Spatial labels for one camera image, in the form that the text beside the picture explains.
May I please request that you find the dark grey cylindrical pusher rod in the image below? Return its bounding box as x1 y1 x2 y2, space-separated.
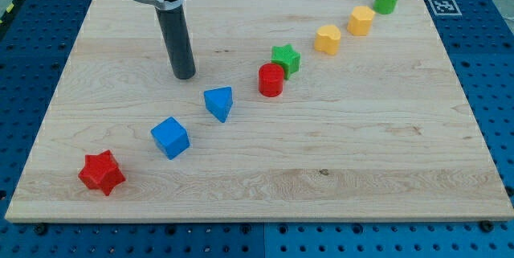
156 6 196 80

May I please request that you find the blue triangle block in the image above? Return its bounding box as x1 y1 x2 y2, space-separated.
203 87 233 123

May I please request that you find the red cylinder block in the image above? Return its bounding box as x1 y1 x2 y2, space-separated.
258 63 284 97

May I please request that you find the blue cube block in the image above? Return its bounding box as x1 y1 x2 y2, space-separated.
150 117 190 160

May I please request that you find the green star block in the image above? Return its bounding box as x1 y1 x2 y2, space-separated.
271 43 301 80

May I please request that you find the yellow heart block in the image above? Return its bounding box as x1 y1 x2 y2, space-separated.
313 25 341 55

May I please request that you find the light wooden board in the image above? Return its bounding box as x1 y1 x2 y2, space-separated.
6 0 513 223

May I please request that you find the red star block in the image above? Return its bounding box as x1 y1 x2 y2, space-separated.
78 149 126 196

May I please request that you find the yellow hexagon block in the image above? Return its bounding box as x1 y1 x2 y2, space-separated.
347 6 375 36

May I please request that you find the black bolt front left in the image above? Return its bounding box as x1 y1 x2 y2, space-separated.
33 223 48 235

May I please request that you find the black bolt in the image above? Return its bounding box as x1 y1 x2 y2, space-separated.
33 223 48 235
479 220 495 233

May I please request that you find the white fiducial marker tag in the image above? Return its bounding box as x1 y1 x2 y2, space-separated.
427 0 462 16

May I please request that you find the black bolt front right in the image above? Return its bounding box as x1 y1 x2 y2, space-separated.
479 220 495 233

